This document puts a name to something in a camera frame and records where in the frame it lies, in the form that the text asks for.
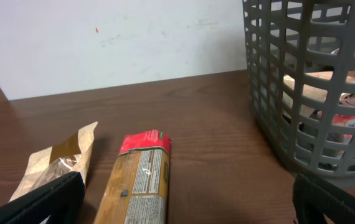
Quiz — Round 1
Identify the beige paper bag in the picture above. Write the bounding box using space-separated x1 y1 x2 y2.
282 70 355 119

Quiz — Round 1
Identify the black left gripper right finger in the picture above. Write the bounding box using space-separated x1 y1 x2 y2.
292 172 355 224

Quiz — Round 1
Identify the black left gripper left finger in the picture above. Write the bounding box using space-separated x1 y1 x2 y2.
0 172 85 224

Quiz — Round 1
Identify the white brown snack pouch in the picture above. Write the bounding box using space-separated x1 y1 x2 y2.
10 122 98 201

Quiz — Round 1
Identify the grey plastic lattice basket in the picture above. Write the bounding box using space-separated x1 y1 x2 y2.
243 0 355 187

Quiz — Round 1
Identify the Kleenex tissue multipack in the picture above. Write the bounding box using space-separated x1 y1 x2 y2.
323 114 355 159

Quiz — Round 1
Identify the long orange biscuit pack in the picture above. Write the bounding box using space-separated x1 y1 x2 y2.
94 129 171 224

